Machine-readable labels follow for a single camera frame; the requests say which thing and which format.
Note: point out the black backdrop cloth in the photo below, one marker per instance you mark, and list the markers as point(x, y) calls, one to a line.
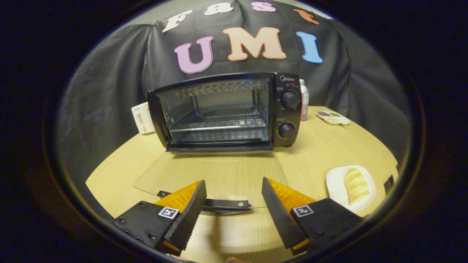
point(109, 91)

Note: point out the pale yellow ridged pastry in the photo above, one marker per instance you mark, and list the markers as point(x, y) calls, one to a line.
point(356, 186)

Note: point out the pink and white bottle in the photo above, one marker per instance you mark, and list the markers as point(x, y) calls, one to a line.
point(304, 102)

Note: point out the white plate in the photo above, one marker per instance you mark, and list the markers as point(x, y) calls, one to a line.
point(334, 182)

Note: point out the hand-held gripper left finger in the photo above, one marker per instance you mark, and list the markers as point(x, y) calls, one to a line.
point(190, 215)

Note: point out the white divided snack dish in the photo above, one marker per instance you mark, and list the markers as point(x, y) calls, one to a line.
point(334, 117)

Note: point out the white plastic appliance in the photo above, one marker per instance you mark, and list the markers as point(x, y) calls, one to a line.
point(142, 118)

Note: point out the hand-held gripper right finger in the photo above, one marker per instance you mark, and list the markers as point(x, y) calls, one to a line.
point(279, 215)

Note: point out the black toaster oven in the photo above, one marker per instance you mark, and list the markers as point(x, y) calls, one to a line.
point(289, 111)

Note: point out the glass toaster oven door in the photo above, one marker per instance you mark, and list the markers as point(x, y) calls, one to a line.
point(219, 175)

